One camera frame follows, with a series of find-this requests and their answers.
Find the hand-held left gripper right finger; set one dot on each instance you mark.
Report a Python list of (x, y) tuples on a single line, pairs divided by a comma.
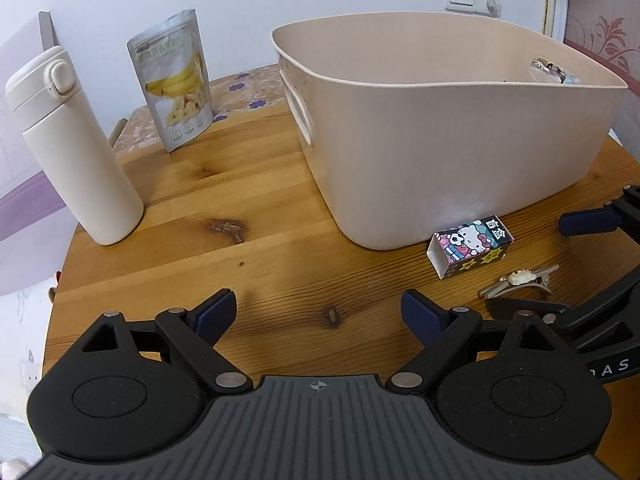
[(422, 315)]

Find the white door frame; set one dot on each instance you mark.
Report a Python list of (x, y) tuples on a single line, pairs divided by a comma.
[(556, 0)]

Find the small cartoon printed box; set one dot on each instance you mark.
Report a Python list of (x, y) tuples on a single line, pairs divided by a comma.
[(470, 247)]

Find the pink plastic storage bin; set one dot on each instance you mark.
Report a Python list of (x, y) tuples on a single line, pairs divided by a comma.
[(425, 160)]

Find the beige hair clip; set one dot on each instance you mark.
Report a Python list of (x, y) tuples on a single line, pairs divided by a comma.
[(520, 277)]

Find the white thermos bottle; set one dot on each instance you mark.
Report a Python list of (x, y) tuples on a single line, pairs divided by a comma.
[(75, 160)]

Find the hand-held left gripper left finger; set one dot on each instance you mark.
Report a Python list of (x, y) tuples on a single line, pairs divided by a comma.
[(215, 315)]

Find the banana chip pouch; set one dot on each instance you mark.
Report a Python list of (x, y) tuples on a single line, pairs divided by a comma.
[(172, 90)]

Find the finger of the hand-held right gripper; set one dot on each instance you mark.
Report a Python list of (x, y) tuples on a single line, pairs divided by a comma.
[(600, 305), (590, 222)]

